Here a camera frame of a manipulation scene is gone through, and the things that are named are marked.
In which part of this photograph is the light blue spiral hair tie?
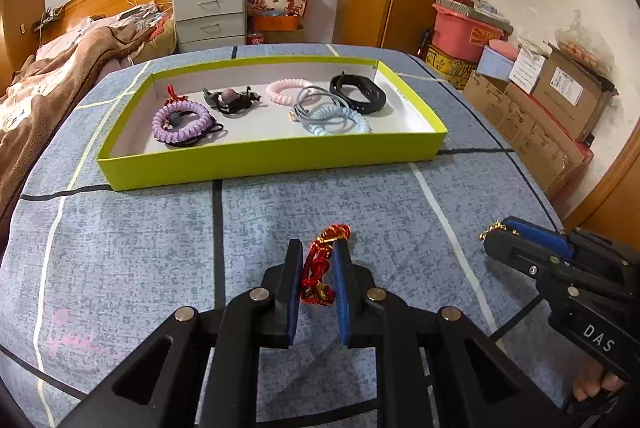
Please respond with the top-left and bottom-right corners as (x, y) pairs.
(302, 104), (373, 139)

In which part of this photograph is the patterned pillow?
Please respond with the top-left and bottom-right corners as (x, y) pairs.
(135, 12), (178, 61)

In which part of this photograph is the black wrist band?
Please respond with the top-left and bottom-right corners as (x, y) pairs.
(329, 72), (387, 115)

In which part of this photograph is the yellow patterned box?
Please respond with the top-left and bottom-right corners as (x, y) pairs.
(425, 45), (478, 91)

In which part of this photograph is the blue-grey checked cloth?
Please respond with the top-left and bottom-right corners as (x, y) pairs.
(0, 42), (566, 428)

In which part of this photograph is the wooden door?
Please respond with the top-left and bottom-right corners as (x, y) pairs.
(565, 123), (640, 253)

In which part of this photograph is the white carton box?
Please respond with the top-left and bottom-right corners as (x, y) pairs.
(510, 42), (553, 94)

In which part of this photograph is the black hair tie pink bead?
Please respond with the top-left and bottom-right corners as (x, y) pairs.
(202, 85), (262, 119)

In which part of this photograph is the green cardboard tray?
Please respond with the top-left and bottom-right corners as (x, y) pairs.
(96, 55), (448, 193)

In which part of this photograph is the purple spiral hair tie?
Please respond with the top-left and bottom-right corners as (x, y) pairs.
(151, 100), (216, 145)

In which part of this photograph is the orange wooden wardrobe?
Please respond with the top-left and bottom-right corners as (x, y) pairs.
(0, 0), (48, 93)

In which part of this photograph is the pink spiral hair tie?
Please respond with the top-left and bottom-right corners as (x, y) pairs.
(266, 78), (307, 106)

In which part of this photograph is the clear plastic bag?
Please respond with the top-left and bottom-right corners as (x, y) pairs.
(555, 10), (613, 63)

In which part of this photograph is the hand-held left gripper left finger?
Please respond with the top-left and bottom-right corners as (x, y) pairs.
(57, 239), (304, 428)

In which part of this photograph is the orange box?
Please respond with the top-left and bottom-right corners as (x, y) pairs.
(250, 15), (303, 32)

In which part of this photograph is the red and black stick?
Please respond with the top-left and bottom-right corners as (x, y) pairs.
(416, 28), (435, 58)

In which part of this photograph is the person's right hand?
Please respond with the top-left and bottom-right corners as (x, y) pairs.
(570, 368), (628, 414)

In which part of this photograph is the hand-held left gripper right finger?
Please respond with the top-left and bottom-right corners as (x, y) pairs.
(332, 239), (563, 428)

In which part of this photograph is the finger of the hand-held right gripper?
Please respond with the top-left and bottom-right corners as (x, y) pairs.
(482, 230), (553, 283)
(501, 216), (576, 259)

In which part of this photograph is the red knot ornament gold chain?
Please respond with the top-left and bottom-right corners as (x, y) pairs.
(478, 220), (507, 243)

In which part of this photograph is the grey drawer cabinet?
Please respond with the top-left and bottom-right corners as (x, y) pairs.
(171, 0), (249, 54)

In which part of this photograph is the pink plastic bin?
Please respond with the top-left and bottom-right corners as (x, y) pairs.
(431, 2), (511, 58)

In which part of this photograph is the labelled cardboard box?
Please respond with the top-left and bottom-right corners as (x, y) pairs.
(530, 42), (618, 143)

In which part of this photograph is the striped flat box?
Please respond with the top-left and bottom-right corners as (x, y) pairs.
(435, 0), (515, 33)

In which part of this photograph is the brown blanket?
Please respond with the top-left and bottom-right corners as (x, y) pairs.
(0, 2), (171, 219)

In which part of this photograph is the large open cardboard box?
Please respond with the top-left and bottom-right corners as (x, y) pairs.
(462, 70), (593, 199)

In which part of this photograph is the black cord hair tie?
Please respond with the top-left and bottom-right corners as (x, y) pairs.
(167, 120), (228, 149)

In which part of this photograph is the light blue bucket pink lid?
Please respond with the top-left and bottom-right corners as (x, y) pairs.
(476, 38), (521, 81)

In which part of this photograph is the small cardboard box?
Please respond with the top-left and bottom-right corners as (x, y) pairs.
(260, 28), (306, 46)

